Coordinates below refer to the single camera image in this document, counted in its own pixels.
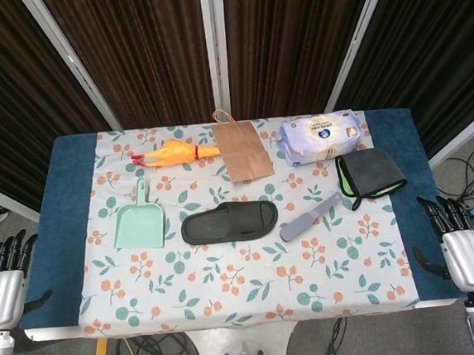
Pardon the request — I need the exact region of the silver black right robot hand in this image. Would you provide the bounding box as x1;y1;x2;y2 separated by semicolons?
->
407;191;474;298

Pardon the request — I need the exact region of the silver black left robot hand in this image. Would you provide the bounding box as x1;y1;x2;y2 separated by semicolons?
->
0;227;56;332

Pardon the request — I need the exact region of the grey brush tool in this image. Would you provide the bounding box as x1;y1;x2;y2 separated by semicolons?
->
276;192;347;243

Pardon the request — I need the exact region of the blue table cover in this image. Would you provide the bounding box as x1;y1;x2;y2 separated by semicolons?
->
3;102;467;337

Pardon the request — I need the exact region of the grey cloth with green edge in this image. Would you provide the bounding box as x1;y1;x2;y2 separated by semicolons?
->
333;145;410;213

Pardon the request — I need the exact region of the mint green plastic dustpan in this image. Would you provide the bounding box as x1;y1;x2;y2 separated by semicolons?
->
108;175;170;253

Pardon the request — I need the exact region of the purple tissue pack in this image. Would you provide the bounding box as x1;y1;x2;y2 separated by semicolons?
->
276;108;364;169

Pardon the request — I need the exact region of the dark ribbed divider panel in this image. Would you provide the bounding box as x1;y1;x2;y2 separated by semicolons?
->
0;0;130;227
315;0;474;179
22;0;233;141
200;0;406;125

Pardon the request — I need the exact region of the black rubber slipper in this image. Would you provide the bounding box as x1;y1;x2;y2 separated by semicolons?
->
178;197;281;247

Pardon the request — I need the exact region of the yellow rubber chicken toy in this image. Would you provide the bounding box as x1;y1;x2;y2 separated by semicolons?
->
129;134;223;171

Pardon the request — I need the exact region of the floral print tablecloth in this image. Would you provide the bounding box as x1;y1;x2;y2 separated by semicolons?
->
61;105;422;340

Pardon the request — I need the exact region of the brown paper bag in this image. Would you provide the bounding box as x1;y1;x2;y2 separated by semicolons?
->
208;104;276;185

